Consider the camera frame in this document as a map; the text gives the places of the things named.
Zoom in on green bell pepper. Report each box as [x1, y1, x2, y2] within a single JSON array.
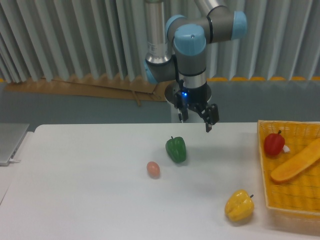
[[165, 136, 187, 164]]

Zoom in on brown egg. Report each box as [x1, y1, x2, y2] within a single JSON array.
[[146, 161, 161, 179]]

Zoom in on yellow bell pepper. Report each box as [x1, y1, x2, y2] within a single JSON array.
[[224, 189, 255, 222]]

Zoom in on red bell pepper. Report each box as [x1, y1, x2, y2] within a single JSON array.
[[264, 130, 285, 156]]

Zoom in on brown cardboard sheet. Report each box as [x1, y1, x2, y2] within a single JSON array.
[[4, 74, 170, 106]]

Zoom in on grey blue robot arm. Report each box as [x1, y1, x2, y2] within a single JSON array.
[[144, 0, 248, 132]]

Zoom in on small white object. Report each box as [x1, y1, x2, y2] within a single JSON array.
[[282, 145, 291, 153]]

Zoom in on yellow woven basket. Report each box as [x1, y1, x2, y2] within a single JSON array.
[[257, 120, 320, 218]]

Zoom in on white cable plug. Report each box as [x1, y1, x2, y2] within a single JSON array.
[[9, 159, 21, 164]]

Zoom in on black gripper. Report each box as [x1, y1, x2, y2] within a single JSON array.
[[174, 83, 220, 133]]

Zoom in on silver laptop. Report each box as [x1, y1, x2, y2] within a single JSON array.
[[0, 122, 29, 167]]

